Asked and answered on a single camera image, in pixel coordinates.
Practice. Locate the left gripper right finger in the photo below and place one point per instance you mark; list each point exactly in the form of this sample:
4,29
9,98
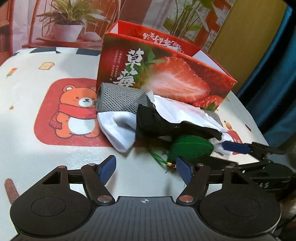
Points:
196,182

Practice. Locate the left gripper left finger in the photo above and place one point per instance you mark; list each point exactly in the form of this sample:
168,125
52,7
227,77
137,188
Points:
95,177

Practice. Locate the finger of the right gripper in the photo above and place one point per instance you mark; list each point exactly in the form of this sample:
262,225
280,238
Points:
257,150

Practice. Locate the white cloth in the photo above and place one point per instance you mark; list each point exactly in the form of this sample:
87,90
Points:
119,127

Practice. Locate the white foil pouch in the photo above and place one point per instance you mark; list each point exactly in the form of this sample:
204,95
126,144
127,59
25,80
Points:
175,112

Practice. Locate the black touchscreen glove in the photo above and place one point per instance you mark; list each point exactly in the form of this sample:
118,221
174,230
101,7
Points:
151,125

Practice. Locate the grey knitted cloth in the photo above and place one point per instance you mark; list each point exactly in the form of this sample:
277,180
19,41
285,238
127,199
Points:
112,97

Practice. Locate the printed living room backdrop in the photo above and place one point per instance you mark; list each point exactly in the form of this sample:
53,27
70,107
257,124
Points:
83,24

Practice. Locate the teal curtain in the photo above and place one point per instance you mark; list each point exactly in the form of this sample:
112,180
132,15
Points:
269,92

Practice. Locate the red strawberry cardboard box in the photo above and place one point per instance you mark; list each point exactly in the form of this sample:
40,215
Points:
140,57

